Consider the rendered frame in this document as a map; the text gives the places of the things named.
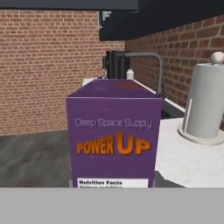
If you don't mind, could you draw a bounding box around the dark wall cabinet run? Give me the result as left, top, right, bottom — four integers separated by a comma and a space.
98, 0, 224, 42

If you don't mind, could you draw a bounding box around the small white bottle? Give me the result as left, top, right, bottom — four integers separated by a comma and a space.
125, 68, 135, 81

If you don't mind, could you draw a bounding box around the dark cabinet door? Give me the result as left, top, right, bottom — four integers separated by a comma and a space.
0, 0, 140, 11

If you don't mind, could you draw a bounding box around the purple cereal box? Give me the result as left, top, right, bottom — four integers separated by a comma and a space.
66, 78, 164, 188

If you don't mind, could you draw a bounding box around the black coffee machine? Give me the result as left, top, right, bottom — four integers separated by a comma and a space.
101, 50, 131, 80

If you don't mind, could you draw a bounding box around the white paper towel roll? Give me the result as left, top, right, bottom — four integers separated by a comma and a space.
182, 62, 224, 139

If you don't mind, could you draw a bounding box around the grey sink tap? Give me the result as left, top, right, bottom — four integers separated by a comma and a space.
116, 51, 166, 98

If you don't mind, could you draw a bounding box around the white paper towel holder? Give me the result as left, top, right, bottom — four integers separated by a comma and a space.
177, 51, 224, 146

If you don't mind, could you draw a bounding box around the dark sink basin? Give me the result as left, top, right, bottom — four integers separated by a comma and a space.
160, 99, 186, 120

